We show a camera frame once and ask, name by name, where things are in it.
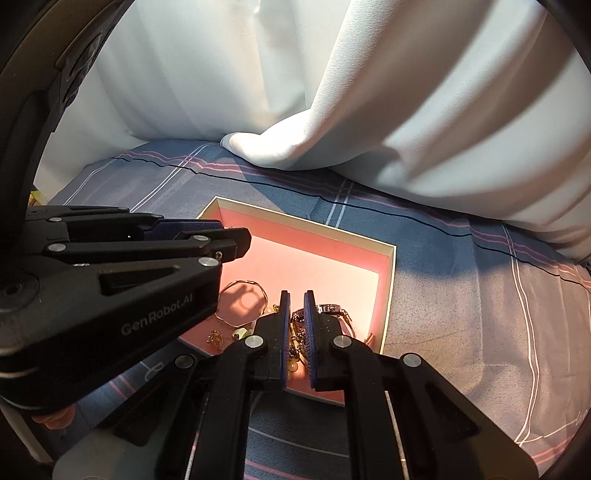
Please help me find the thin gold bangle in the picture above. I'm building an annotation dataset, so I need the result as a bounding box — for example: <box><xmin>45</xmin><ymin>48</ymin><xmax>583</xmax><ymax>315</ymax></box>
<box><xmin>216</xmin><ymin>278</ymin><xmax>269</xmax><ymax>328</ymax></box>

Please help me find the orange jewelry box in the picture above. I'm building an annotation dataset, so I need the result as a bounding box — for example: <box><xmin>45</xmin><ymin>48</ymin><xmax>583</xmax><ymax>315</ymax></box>
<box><xmin>178</xmin><ymin>196</ymin><xmax>398</xmax><ymax>407</ymax></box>

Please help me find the gold chain necklace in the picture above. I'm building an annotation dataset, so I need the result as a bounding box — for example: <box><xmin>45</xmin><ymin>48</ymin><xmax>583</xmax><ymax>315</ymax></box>
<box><xmin>288</xmin><ymin>309</ymin><xmax>308</xmax><ymax>376</ymax></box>

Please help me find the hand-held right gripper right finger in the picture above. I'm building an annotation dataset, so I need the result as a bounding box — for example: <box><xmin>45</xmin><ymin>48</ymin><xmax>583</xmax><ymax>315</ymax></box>
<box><xmin>302</xmin><ymin>290</ymin><xmax>539</xmax><ymax>480</ymax></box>

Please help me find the blue plaid bedsheet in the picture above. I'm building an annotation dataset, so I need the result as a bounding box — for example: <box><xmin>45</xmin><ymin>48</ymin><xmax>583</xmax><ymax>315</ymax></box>
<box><xmin>34</xmin><ymin>138</ymin><xmax>591</xmax><ymax>480</ymax></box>

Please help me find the dark curved frame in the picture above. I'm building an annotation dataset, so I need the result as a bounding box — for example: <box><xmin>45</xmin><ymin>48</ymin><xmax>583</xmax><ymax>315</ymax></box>
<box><xmin>0</xmin><ymin>0</ymin><xmax>134</xmax><ymax>217</ymax></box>

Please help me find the white curtain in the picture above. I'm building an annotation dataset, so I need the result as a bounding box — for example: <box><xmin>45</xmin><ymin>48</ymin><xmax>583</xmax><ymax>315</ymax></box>
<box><xmin>34</xmin><ymin>0</ymin><xmax>591</xmax><ymax>261</ymax></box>

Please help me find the silver wrist watch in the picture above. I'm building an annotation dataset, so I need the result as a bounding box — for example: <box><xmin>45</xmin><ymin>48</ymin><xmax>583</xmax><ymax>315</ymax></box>
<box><xmin>316</xmin><ymin>302</ymin><xmax>358</xmax><ymax>342</ymax></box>

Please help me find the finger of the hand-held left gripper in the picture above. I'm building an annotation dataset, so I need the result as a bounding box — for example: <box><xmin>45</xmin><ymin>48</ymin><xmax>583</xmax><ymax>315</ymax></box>
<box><xmin>28</xmin><ymin>205</ymin><xmax>227</xmax><ymax>244</ymax></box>
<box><xmin>44</xmin><ymin>226</ymin><xmax>252</xmax><ymax>297</ymax></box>

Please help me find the person's left hand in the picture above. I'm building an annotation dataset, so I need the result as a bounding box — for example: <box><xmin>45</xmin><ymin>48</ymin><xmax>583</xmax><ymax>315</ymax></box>
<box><xmin>32</xmin><ymin>405</ymin><xmax>77</xmax><ymax>431</ymax></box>

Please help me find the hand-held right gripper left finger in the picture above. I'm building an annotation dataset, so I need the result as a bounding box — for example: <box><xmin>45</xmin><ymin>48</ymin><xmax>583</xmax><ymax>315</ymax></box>
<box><xmin>53</xmin><ymin>290</ymin><xmax>293</xmax><ymax>480</ymax></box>

